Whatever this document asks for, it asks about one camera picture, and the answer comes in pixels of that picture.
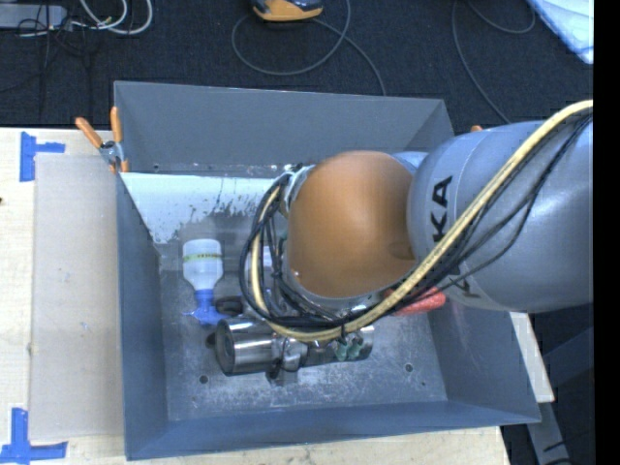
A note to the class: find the shiny metal cup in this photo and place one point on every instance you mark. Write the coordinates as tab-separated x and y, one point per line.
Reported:
249	344

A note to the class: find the red-orange knobbly object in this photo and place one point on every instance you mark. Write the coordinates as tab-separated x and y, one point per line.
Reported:
426	303

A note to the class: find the white spray bottle blue nozzle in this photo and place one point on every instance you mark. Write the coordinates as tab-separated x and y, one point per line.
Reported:
202	262

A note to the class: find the grey metal bin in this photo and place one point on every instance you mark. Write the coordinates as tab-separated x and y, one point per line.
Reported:
290	129

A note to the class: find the pale wood flat board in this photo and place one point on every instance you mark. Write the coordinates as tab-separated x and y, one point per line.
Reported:
77	284

